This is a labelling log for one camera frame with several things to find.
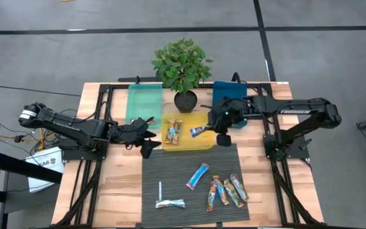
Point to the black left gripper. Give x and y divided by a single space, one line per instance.
129 133

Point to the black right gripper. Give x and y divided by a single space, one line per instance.
229 114

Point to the light blue granola bar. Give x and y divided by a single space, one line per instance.
197 176

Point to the green grey granola bar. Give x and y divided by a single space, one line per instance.
239 187

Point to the red and green snack bag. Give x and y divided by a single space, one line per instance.
211 197

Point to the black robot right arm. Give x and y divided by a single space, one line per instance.
297 109

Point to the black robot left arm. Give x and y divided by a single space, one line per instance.
75 127

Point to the yellow translucent plastic bin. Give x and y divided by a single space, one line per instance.
192 141

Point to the teal translucent plastic bin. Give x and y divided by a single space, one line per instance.
143 101

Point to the blue plastic bin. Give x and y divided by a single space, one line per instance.
229 90

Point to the grey woven placemat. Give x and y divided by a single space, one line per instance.
176 171

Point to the white tape strip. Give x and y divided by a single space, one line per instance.
160 191

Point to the green potted plant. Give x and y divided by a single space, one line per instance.
181 66

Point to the white printed sheet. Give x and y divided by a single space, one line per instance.
48 159

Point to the black plug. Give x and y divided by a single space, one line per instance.
19 139

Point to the black bar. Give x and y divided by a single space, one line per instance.
21 167

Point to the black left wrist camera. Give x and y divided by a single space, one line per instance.
146 153

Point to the black metal table frame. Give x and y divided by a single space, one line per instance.
264 90

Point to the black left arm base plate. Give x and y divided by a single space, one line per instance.
84 156

